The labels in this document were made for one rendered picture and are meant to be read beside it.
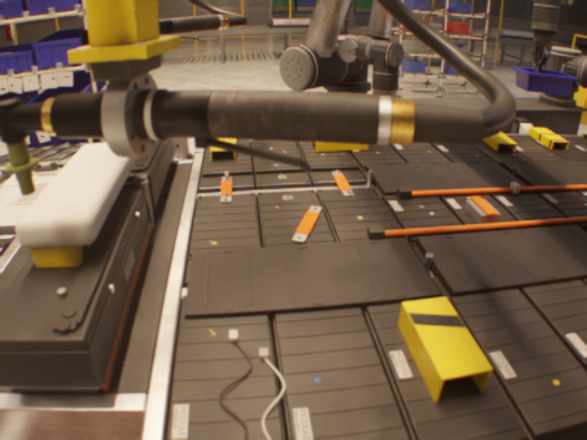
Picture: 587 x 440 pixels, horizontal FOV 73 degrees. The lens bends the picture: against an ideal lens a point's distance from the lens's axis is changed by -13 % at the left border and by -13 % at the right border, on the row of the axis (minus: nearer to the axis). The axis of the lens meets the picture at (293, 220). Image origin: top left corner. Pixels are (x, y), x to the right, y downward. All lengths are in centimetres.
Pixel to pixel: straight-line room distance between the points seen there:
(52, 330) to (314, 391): 33
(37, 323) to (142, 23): 38
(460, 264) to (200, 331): 46
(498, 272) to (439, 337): 27
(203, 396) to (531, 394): 42
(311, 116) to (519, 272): 57
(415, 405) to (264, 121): 38
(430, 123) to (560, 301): 50
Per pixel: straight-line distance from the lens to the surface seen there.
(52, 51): 347
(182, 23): 135
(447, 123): 40
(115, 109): 42
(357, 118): 39
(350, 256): 81
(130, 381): 64
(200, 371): 61
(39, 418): 67
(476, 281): 80
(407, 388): 60
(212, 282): 75
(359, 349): 64
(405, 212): 100
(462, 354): 59
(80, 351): 56
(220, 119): 40
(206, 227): 93
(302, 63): 192
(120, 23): 42
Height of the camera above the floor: 145
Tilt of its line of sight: 28 degrees down
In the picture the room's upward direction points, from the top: straight up
